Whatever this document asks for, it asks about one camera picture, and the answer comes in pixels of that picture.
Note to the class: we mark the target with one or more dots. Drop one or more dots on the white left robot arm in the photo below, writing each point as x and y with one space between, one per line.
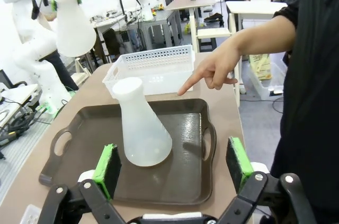
29 38

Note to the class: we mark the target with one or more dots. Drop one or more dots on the clear bin with yellow box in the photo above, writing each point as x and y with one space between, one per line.
275 86

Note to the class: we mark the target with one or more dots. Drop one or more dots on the white step stool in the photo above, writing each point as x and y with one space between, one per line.
214 33

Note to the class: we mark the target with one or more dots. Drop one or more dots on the white background table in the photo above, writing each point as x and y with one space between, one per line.
254 7

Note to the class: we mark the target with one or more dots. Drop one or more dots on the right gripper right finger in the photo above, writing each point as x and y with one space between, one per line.
238 160

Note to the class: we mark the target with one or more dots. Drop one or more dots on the grey metal work table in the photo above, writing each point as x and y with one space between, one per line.
156 18

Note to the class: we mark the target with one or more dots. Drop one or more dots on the dark brown plastic tray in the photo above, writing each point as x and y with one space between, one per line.
172 181

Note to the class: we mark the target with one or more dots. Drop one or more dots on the white perforated plastic basket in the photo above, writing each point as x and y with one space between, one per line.
30 214
159 81

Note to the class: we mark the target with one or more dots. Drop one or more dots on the brown top background table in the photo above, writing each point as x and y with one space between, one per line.
190 1

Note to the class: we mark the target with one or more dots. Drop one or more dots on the translucent white conical flask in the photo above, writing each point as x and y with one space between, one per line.
143 128
74 28

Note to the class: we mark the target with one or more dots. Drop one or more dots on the yellow cardboard box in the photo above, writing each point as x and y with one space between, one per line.
260 66

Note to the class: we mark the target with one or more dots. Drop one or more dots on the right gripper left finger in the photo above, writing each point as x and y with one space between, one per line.
106 171

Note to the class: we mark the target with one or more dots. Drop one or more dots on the black mesh chair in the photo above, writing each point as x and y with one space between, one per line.
10 79

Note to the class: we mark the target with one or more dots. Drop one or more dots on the person's right hand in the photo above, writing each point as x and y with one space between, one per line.
217 67

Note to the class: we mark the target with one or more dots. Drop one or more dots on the person's right forearm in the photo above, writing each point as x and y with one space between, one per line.
265 40

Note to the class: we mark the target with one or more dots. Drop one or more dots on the person in black shirt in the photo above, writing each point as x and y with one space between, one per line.
312 102

